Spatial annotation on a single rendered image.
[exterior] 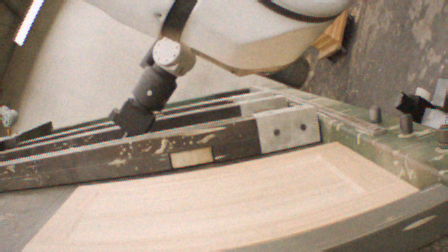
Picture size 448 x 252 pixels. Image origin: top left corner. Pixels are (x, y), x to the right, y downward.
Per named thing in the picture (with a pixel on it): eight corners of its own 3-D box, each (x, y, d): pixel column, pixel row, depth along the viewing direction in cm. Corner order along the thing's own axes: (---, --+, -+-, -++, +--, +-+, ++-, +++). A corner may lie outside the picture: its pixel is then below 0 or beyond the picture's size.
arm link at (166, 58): (176, 99, 103) (205, 57, 103) (159, 92, 93) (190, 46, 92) (142, 75, 106) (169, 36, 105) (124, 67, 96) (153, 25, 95)
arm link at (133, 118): (151, 143, 106) (179, 99, 105) (147, 150, 97) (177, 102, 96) (111, 113, 105) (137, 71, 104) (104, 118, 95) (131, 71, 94)
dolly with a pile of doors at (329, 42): (357, 11, 370) (322, -9, 366) (348, 55, 364) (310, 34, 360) (337, 25, 430) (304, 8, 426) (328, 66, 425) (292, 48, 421)
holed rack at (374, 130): (387, 132, 60) (387, 128, 60) (373, 136, 60) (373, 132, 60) (256, 85, 223) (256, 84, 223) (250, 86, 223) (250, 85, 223)
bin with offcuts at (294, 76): (314, 52, 500) (264, 29, 494) (303, 91, 495) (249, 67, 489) (303, 60, 551) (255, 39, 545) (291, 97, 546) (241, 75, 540)
